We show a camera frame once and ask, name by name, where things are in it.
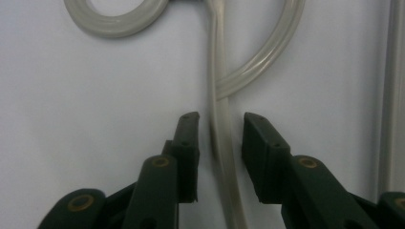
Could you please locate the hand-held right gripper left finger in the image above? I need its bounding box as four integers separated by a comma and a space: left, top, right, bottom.
122, 111, 202, 229

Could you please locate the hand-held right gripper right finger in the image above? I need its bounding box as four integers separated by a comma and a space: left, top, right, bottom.
241, 112, 380, 229

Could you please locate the white table sheet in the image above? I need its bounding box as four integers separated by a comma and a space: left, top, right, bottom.
0, 0, 405, 229

